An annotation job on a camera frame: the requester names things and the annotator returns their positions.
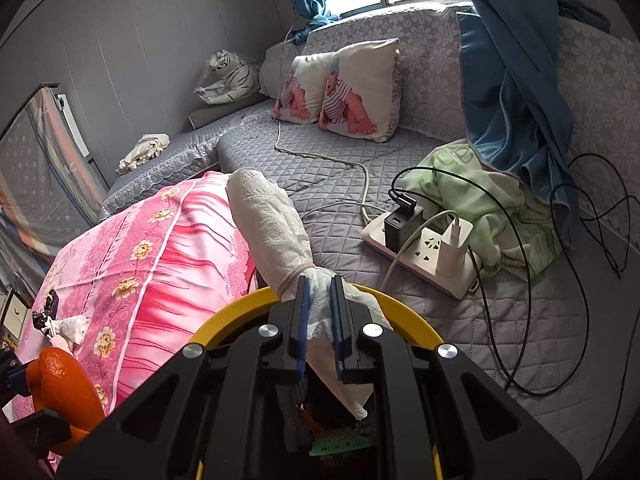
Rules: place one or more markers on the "orange peel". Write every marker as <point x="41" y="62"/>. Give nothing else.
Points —
<point x="60" y="375"/>

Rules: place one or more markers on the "striped cloth covered mattress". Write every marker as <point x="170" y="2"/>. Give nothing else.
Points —
<point x="40" y="170"/>

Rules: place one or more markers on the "white power strip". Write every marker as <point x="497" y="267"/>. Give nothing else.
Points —
<point x="430" y="250"/>

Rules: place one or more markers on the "grey crumpled cloth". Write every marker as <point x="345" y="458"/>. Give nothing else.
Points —
<point x="290" y="410"/>

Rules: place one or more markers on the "green label wrapper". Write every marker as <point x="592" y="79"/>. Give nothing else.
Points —
<point x="340" y="444"/>

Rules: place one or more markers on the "pink floral tablecloth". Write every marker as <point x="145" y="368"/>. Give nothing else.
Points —
<point x="150" y="285"/>

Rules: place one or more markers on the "grey quilted sofa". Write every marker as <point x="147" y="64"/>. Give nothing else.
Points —
<point x="425" y="320"/>

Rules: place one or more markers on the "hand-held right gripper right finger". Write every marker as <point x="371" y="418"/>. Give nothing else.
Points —
<point x="339" y="330"/>

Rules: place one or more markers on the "light green cloth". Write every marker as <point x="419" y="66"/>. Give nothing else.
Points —
<point x="500" y="210"/>

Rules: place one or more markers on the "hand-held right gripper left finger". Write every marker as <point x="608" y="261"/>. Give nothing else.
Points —
<point x="300" y="330"/>

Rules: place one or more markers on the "crumpled cream cloth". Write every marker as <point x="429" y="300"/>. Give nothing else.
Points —
<point x="142" y="152"/>

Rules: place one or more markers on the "baby print pillow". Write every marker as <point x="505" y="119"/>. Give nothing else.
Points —
<point x="360" y="95"/>
<point x="300" y="90"/>

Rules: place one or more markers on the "black charger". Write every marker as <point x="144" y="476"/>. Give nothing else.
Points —
<point x="400" y="227"/>

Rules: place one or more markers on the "white charger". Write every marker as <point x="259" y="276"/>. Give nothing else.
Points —
<point x="457" y="245"/>

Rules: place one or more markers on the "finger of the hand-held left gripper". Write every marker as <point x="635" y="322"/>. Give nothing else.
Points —
<point x="15" y="381"/>
<point x="40" y="432"/>

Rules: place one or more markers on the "white tiger plush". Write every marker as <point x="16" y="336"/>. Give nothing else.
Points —
<point x="235" y="77"/>

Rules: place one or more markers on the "white box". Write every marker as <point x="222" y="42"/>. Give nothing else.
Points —
<point x="15" y="317"/>

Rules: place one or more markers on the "white cloth towel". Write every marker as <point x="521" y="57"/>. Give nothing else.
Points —
<point x="270" y="220"/>

